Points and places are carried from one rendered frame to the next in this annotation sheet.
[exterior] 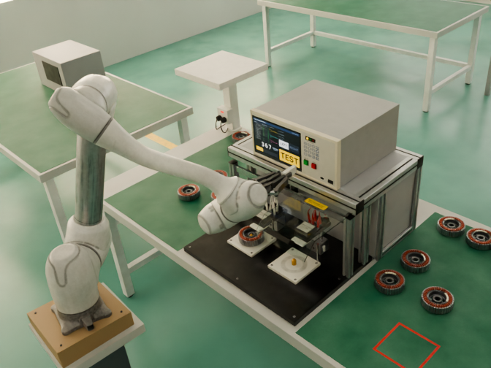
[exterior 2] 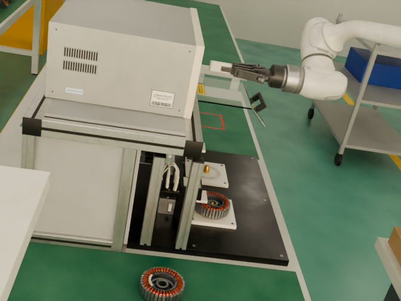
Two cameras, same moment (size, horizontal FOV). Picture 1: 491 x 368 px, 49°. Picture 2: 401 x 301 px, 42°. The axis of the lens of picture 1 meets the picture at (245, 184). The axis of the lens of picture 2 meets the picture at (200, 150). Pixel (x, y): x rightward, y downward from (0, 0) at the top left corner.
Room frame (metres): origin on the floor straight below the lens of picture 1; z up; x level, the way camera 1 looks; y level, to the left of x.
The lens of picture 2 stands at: (3.05, 0.70, 1.68)
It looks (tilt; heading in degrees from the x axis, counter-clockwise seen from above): 26 degrees down; 213
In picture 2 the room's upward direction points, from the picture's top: 12 degrees clockwise
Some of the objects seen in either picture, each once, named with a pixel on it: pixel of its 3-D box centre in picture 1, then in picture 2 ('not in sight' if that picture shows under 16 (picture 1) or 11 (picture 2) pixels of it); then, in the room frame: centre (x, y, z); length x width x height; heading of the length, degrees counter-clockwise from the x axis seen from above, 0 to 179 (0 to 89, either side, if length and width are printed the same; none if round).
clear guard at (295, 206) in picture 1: (307, 219); (216, 98); (1.58, -0.22, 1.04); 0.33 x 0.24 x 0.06; 131
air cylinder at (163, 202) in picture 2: not in sight; (166, 199); (1.91, -0.11, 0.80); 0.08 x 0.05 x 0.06; 41
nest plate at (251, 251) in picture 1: (251, 240); (210, 211); (1.82, 0.00, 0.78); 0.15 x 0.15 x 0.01; 41
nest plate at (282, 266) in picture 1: (294, 265); (205, 172); (1.64, -0.16, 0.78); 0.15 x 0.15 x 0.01; 41
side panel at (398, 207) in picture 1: (397, 212); not in sight; (1.74, -0.60, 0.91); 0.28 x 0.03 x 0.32; 131
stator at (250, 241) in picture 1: (251, 235); (212, 204); (1.82, 0.00, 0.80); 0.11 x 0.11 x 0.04
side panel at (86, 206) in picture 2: not in sight; (76, 194); (2.23, -0.17, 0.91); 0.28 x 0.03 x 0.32; 131
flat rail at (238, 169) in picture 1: (286, 191); not in sight; (1.79, -0.16, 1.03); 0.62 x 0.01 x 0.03; 41
